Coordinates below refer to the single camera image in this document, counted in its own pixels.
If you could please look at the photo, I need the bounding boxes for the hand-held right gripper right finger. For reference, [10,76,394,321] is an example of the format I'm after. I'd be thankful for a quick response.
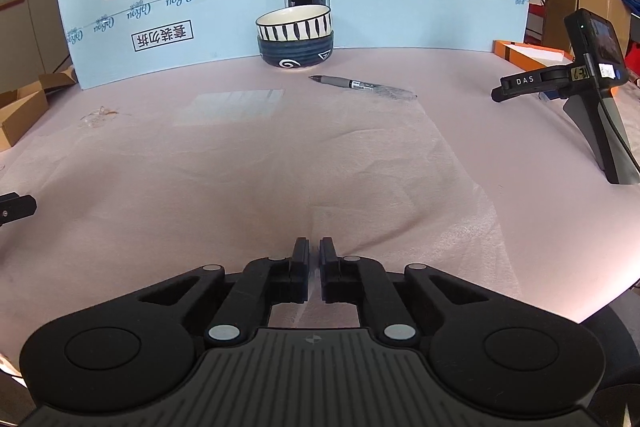
[319,237,493,349]

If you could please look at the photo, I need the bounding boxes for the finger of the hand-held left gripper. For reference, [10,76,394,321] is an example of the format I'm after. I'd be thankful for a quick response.
[0,192,38,229]

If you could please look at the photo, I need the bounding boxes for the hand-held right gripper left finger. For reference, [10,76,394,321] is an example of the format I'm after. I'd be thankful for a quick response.
[140,237,309,348]

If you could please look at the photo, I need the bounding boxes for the open brown cardboard box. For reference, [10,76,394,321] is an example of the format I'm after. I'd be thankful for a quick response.
[0,72,78,152]

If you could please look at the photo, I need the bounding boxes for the grey black pen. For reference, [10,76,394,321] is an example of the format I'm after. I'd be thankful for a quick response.
[308,75,418,102]

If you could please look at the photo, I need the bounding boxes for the stacked striped ceramic bowls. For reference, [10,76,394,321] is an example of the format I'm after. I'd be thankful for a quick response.
[257,29,335,70]

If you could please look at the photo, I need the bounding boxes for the striped white bowl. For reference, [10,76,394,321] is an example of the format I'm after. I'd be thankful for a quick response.
[255,5,333,42]

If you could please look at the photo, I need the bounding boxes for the orange tray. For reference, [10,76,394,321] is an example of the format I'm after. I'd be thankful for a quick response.
[492,39,576,72]

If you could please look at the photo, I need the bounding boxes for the spare hand-held gripper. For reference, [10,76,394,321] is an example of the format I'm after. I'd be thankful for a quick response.
[491,7,640,185]

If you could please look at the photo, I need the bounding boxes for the brown cardboard box stack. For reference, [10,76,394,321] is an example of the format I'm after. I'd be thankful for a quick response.
[542,0,633,52]

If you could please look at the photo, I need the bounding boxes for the white beaded hair tie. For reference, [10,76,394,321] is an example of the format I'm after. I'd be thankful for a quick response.
[80,105,121,128]

